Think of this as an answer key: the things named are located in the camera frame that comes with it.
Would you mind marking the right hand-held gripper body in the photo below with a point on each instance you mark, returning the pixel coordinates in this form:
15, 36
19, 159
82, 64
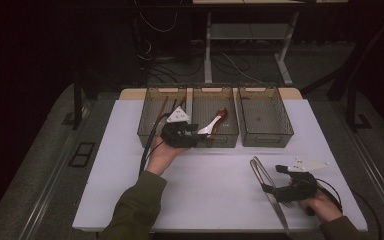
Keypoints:
295, 190

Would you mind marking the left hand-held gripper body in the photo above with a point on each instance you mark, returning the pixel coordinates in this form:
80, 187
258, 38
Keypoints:
178, 135

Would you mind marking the white ceramic spoon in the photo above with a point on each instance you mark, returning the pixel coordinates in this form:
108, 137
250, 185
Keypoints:
210, 126

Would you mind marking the transparent brown plastic bin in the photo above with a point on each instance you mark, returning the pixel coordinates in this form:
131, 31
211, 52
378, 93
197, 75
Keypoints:
150, 123
265, 116
226, 130

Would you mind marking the brown wooden spoon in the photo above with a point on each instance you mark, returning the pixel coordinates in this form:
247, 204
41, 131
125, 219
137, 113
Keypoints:
222, 113

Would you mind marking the person's left hand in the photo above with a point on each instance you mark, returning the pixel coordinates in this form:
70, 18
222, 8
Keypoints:
161, 156

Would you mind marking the person's right hand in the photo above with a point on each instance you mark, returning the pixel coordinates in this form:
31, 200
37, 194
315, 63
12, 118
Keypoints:
323, 207

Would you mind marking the metal fork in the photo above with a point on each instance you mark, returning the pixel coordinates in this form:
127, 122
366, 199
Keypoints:
288, 204

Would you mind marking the metal tongs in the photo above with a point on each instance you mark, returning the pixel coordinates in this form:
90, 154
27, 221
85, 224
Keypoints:
275, 203

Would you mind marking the white table cover sheet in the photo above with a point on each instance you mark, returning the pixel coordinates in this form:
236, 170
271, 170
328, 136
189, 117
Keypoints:
220, 200

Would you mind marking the black stand leg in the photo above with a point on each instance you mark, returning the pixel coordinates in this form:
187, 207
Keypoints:
350, 110
77, 106

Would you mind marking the white metal desk frame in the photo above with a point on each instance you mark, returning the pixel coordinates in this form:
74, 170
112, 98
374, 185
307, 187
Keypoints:
208, 50

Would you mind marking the metal floor rail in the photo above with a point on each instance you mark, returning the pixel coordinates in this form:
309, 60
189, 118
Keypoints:
46, 193
376, 186

